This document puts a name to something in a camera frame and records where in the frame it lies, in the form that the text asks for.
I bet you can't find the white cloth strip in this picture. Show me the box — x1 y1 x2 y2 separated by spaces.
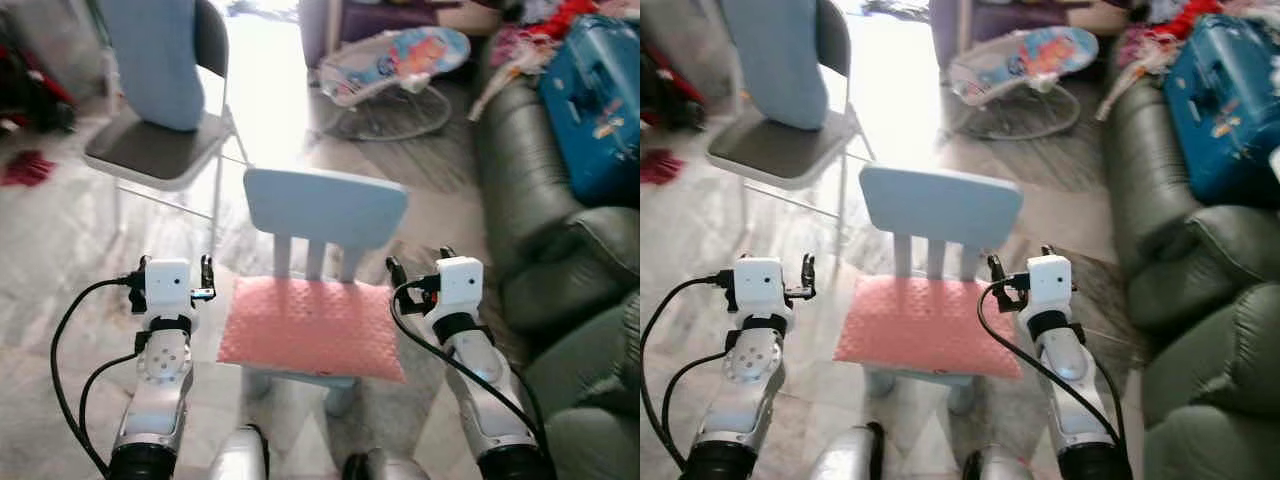
1094 45 1173 123
469 48 553 123

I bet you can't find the dark green leather sofa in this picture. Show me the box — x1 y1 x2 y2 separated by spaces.
1099 72 1280 480
474 58 641 480

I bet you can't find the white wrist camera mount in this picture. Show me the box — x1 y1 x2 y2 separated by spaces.
1025 255 1074 319
734 256 786 321
435 256 486 321
144 258 194 322

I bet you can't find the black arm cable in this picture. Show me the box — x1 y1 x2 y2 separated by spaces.
640 274 734 471
976 280 1127 451
389 283 548 453
49 277 144 477

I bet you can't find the silver robot leg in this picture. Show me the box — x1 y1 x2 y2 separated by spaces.
342 449 432 480
807 422 884 480
206 424 270 480
964 446 1033 480

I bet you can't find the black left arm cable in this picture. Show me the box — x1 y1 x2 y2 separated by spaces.
640 274 734 471
49 277 144 477

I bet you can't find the grey folding chair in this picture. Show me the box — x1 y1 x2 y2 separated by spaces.
82 0 253 253
705 0 878 253

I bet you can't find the blue printed suitcase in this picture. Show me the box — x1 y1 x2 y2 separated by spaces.
1162 13 1280 209
537 13 641 209

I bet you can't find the silver left robot leg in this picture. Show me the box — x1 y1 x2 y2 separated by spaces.
206 424 270 480
807 422 884 480

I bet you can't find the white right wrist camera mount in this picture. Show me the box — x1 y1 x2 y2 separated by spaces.
435 256 486 321
1025 255 1074 319

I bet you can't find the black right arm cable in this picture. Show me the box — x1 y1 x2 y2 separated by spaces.
389 283 548 453
976 280 1127 451

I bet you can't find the purple armchair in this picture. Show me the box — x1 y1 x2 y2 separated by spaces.
297 0 503 67
927 0 1133 67

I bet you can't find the dark red clutter pile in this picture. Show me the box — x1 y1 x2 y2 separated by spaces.
0 38 78 134
640 40 707 131

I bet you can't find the red clothes pile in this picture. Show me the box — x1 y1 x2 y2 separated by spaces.
1128 0 1280 63
500 0 641 63

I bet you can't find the red cloth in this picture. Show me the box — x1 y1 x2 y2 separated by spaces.
640 149 687 187
0 149 57 189

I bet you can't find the light blue child chair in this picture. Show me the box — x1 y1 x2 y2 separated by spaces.
857 163 1025 416
242 166 411 417

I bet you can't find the colourful baby bouncer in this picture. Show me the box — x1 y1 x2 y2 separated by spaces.
317 26 473 142
946 26 1100 142

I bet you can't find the silver right robot leg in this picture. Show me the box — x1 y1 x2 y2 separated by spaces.
964 446 1033 480
342 449 432 480

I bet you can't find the light blue chair cushion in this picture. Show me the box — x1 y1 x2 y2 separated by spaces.
719 0 830 133
97 0 207 133

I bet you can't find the pink fluffy pillow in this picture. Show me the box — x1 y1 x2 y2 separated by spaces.
833 274 1024 382
217 276 409 385

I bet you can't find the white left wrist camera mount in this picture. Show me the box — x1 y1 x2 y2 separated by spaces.
144 258 194 322
734 256 786 321

